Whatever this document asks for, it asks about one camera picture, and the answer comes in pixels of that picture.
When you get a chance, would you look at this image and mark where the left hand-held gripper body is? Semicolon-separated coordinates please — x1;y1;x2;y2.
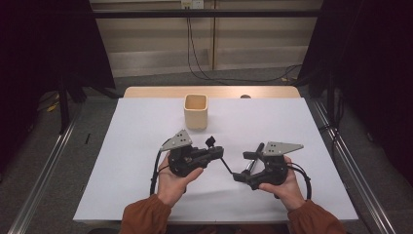
160;129;209;178

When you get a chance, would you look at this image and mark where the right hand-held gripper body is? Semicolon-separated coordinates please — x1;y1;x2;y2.
249;140;305;191

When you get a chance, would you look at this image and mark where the cream square cup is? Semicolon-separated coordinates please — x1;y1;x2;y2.
183;94;208;132

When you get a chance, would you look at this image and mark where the person's right hand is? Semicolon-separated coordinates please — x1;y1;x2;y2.
258;155;308;213

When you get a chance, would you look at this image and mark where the person's left hand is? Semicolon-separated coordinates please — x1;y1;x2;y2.
157;152;205;208

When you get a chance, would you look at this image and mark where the white table mat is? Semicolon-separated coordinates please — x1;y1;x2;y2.
72;97;359;225

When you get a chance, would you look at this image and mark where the wooden table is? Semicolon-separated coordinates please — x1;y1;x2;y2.
123;85;301;99

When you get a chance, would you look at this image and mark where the black metal stand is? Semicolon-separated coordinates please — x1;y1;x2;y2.
325;71;337;126
57;73;121;135

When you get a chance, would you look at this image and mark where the black curtain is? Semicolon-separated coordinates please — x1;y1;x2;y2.
298;0;413;186
0;0;117;174

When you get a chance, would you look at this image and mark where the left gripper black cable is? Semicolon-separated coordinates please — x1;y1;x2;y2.
149;139;172;196

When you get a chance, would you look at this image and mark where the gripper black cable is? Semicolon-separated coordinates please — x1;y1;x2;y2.
286;162;313;201
149;139;172;196

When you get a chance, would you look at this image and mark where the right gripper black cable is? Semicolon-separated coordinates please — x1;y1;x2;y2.
286;162;313;201

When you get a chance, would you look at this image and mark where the aluminium floor rail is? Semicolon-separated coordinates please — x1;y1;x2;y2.
311;97;397;234
8;97;86;234

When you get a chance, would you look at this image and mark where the black power cable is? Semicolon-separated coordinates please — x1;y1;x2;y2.
188;8;301;82
186;8;303;84

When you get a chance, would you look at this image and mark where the white wall socket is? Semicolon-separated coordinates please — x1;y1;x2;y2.
180;0;205;10

